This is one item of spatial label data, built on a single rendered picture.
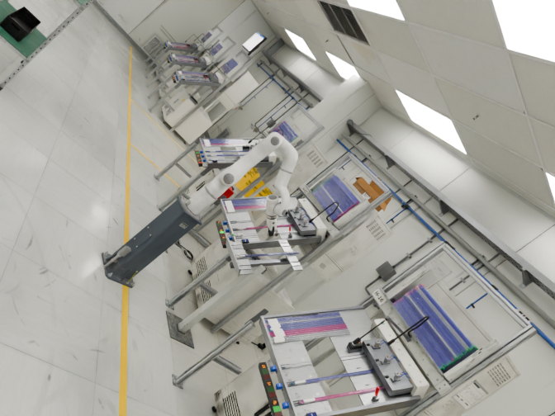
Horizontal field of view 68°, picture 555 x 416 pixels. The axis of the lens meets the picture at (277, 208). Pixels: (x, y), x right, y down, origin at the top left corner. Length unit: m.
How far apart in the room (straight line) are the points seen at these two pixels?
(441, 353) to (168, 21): 10.18
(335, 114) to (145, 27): 6.24
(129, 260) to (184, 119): 4.90
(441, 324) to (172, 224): 1.77
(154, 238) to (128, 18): 8.92
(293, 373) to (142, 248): 1.31
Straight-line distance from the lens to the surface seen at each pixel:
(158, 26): 11.43
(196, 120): 7.69
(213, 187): 2.82
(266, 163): 4.55
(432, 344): 2.56
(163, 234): 2.91
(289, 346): 2.51
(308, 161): 4.71
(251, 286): 3.49
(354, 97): 6.65
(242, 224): 3.44
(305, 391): 2.35
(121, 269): 3.08
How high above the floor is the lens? 1.53
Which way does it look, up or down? 7 degrees down
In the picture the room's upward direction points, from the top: 51 degrees clockwise
